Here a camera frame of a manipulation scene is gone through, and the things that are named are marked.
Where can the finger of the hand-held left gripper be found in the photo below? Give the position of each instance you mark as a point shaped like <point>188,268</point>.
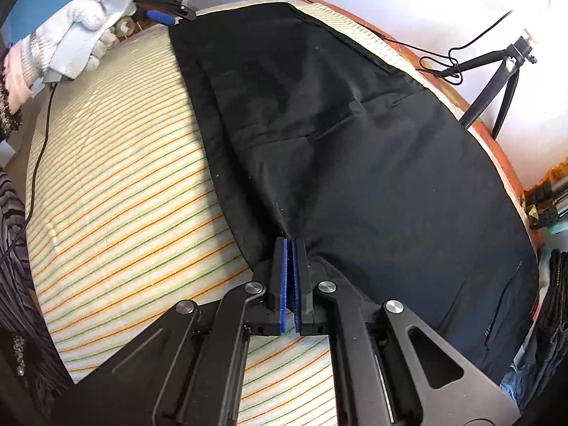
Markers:
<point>160,17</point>

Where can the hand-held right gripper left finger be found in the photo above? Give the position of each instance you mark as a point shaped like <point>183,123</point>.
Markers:
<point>284,275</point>

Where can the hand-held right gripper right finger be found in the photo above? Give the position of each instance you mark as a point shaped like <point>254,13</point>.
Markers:
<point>296,275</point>

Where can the black pants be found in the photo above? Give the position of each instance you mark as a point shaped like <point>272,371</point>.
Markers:
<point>355,142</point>

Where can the person's left forearm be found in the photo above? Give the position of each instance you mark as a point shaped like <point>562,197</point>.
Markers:
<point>11,84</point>

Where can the person's left hand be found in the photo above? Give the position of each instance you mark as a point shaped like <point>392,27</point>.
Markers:
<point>75,35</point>

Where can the striped bed sheet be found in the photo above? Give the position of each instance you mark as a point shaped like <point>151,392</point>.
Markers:
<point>133,186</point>

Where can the stack of dark clothes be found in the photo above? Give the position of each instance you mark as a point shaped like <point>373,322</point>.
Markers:
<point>548,310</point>

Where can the zebra striped clothing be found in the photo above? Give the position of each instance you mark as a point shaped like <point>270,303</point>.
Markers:
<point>26,275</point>

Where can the black tripod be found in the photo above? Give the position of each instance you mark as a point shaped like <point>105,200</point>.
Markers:
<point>501,80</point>

